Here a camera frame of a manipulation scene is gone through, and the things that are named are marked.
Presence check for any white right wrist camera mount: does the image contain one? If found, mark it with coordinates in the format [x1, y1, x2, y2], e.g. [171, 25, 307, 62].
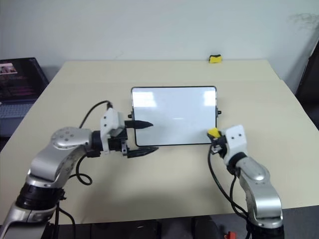
[220, 124, 249, 165]

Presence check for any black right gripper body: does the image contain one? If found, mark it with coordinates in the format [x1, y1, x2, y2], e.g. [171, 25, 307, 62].
[213, 136, 227, 156]

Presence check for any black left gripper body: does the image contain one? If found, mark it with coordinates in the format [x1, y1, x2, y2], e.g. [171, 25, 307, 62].
[108, 128, 130, 158]

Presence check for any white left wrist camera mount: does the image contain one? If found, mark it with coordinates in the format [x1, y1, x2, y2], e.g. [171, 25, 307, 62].
[100, 107, 125, 153]

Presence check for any open laptop computer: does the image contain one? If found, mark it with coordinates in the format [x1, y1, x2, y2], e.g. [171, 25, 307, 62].
[0, 57, 50, 138]

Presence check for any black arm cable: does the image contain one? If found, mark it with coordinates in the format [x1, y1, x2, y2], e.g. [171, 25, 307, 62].
[207, 146, 250, 220]
[56, 100, 113, 239]

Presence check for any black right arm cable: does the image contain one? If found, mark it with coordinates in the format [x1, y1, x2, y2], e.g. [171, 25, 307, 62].
[207, 146, 250, 220]

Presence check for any small black-framed whiteboard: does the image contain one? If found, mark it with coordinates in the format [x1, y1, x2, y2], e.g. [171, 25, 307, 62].
[128, 86, 223, 147]

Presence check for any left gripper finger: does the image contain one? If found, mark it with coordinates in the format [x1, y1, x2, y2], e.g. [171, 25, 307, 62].
[124, 120, 154, 129]
[127, 146, 160, 159]

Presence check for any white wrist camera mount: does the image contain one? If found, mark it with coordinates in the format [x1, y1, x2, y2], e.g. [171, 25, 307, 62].
[220, 124, 249, 165]
[100, 107, 125, 153]

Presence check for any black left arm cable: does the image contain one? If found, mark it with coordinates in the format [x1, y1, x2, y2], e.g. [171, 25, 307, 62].
[56, 100, 113, 239]

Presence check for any yellow and black eraser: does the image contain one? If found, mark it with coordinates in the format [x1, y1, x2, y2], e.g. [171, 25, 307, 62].
[207, 127, 222, 140]
[208, 53, 223, 64]

